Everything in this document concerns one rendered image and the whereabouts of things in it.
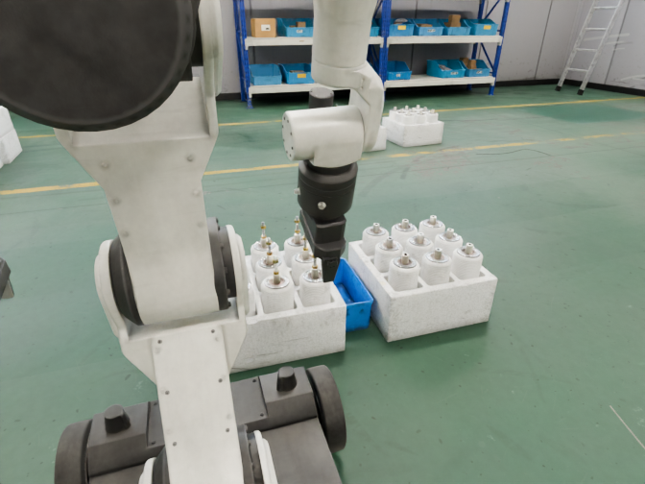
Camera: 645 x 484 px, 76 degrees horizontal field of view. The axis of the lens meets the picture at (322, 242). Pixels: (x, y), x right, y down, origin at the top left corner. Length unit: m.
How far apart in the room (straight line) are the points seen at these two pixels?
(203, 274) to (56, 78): 0.38
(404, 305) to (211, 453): 0.83
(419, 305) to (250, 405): 0.65
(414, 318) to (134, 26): 1.27
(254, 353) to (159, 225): 0.82
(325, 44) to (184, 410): 0.53
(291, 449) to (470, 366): 0.68
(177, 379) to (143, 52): 0.52
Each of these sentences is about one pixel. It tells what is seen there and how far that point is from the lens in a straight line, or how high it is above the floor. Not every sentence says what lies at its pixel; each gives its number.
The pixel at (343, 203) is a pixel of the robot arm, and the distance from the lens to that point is 0.62.
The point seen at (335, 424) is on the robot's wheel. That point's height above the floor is 0.15.
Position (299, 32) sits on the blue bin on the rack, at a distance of 5.62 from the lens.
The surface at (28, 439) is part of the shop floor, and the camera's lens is 1.38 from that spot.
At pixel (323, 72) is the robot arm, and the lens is 0.52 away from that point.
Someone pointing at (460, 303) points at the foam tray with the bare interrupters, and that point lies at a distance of 1.47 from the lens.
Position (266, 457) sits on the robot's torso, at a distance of 0.73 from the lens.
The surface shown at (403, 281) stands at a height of 0.21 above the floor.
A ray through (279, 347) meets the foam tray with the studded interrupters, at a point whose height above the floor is 0.07.
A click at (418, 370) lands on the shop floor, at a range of 1.35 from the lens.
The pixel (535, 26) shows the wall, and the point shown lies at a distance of 8.28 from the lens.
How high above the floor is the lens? 0.93
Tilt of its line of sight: 28 degrees down
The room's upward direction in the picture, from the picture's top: straight up
